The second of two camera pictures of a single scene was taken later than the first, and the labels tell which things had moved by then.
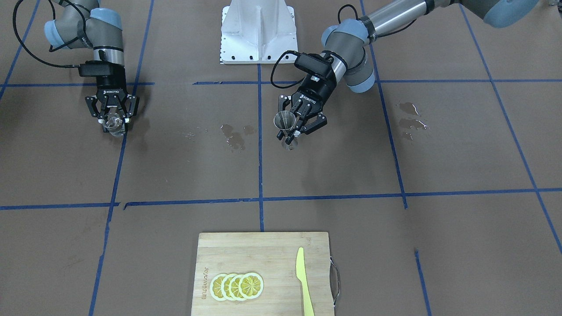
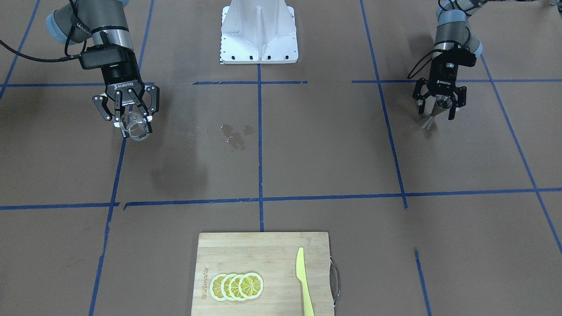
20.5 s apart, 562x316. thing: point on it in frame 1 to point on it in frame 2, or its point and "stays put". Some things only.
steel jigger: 285,120 to 442,102
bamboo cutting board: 272,256 stays put
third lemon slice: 225,287 stays put
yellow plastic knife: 301,274 stays put
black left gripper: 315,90 to 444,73
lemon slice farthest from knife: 215,287 stays put
